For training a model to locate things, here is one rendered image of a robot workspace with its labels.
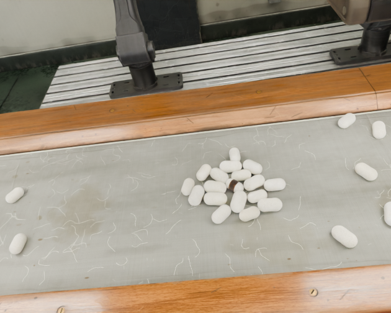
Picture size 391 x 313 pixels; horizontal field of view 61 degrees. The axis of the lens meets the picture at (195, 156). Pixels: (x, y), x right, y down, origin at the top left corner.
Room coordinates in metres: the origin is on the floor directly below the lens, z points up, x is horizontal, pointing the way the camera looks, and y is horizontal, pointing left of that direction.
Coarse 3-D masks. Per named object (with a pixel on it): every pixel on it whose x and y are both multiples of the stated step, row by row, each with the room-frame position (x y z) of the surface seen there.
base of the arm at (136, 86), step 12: (132, 72) 0.77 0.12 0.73; (144, 72) 0.76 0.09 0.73; (180, 72) 0.81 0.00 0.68; (120, 84) 0.81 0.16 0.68; (132, 84) 0.80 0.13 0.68; (144, 84) 0.76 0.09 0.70; (156, 84) 0.77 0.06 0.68; (168, 84) 0.77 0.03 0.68; (180, 84) 0.75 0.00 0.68; (120, 96) 0.76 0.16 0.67
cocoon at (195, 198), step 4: (192, 188) 0.34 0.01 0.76; (196, 188) 0.33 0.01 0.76; (200, 188) 0.33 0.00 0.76; (192, 192) 0.33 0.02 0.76; (196, 192) 0.33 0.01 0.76; (200, 192) 0.33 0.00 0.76; (204, 192) 0.33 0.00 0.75; (192, 196) 0.32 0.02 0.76; (196, 196) 0.32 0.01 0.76; (200, 196) 0.32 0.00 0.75; (188, 200) 0.32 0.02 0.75; (192, 200) 0.31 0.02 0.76; (196, 200) 0.31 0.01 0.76; (200, 200) 0.32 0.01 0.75; (192, 204) 0.31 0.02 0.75; (196, 204) 0.31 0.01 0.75
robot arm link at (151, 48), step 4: (148, 40) 0.77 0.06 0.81; (152, 40) 0.78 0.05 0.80; (148, 44) 0.76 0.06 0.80; (152, 44) 0.76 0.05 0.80; (116, 48) 0.77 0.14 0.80; (148, 48) 0.75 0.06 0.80; (152, 48) 0.75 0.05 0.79; (148, 52) 0.75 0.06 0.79; (152, 52) 0.75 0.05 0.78; (152, 56) 0.76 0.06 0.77; (120, 60) 0.77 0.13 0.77; (152, 60) 0.77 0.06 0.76; (132, 64) 0.78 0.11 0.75; (136, 64) 0.77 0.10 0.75; (140, 64) 0.77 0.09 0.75
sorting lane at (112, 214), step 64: (256, 128) 0.46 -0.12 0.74; (320, 128) 0.43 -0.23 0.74; (0, 192) 0.43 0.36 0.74; (64, 192) 0.40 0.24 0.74; (128, 192) 0.37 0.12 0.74; (320, 192) 0.29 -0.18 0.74; (384, 192) 0.27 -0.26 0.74; (0, 256) 0.29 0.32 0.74; (64, 256) 0.27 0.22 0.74; (128, 256) 0.25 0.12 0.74; (192, 256) 0.23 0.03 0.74; (256, 256) 0.21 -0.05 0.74; (320, 256) 0.20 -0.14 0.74; (384, 256) 0.18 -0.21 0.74
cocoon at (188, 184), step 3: (186, 180) 0.36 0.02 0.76; (189, 180) 0.35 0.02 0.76; (192, 180) 0.36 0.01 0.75; (183, 183) 0.35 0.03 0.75; (186, 183) 0.35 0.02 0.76; (189, 183) 0.35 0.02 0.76; (192, 183) 0.35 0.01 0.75; (183, 186) 0.34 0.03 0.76; (186, 186) 0.34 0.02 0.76; (189, 186) 0.34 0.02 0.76; (192, 186) 0.35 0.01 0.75; (183, 189) 0.34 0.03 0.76; (186, 189) 0.34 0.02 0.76; (189, 189) 0.34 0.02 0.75; (183, 192) 0.34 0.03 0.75; (186, 192) 0.33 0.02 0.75; (189, 192) 0.34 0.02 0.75; (186, 195) 0.33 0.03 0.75
